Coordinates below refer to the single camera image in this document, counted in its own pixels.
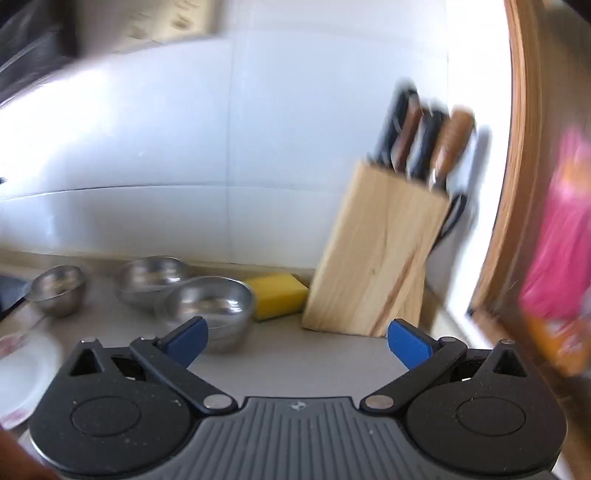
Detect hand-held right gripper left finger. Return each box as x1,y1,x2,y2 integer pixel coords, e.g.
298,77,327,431
59,316,238,416

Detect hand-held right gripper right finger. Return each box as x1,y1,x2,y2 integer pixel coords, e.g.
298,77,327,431
361,318,533,416

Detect wooden knife block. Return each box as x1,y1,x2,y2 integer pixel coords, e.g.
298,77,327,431
302,159,451,339

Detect yellow sponge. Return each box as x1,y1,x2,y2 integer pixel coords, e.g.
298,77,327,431
244,272,310,322

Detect small steel bowl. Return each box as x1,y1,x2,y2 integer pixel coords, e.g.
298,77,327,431
28,264,90,318

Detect white plate with red print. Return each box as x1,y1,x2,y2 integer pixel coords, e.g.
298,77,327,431
0,329,64,429

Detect black stove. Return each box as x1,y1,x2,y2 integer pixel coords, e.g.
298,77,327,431
0,274,29,321

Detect pink cloth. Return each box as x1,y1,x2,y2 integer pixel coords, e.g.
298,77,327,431
519,127,591,377

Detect black range hood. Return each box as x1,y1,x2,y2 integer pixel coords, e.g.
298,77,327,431
0,0,86,104

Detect black handled scissors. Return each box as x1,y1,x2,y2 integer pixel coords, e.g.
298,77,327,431
431,194,472,252

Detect wooden door frame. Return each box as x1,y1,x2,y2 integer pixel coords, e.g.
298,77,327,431
470,0,591,370

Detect black handled knife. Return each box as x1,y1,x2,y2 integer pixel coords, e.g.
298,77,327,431
372,88,421,167
406,110,448,182

